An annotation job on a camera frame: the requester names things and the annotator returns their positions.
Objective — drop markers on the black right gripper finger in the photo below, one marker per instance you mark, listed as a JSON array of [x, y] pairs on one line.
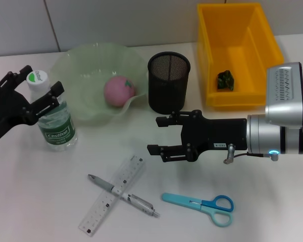
[[171, 152], [171, 119]]

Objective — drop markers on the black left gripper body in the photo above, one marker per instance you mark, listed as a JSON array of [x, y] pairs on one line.
[[7, 111]]

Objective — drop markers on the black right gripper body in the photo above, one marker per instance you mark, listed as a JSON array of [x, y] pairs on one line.
[[217, 133]]

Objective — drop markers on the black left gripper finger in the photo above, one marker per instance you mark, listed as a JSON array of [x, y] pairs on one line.
[[48, 99], [15, 75]]

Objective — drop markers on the clear green-label water bottle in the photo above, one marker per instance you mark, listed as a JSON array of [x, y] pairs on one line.
[[58, 133]]

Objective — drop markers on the green plastic wrapper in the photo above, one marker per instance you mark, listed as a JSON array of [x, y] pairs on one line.
[[226, 80]]

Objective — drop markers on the pink toy peach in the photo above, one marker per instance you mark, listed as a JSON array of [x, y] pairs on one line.
[[118, 92]]

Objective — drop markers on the black mesh pen holder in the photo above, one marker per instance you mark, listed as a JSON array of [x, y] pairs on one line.
[[168, 88]]

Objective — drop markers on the translucent green fruit plate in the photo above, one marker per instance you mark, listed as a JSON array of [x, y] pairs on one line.
[[91, 63]]

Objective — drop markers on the grey white pen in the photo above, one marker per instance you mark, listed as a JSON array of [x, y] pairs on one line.
[[133, 199]]

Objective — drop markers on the blue scissors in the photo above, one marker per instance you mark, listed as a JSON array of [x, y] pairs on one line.
[[204, 204]]

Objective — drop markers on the transparent plastic ruler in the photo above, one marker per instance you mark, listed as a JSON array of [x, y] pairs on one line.
[[111, 199]]

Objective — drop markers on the yellow plastic bin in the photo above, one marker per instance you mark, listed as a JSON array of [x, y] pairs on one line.
[[238, 50]]

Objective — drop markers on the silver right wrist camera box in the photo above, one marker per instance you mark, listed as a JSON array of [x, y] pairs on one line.
[[285, 93]]

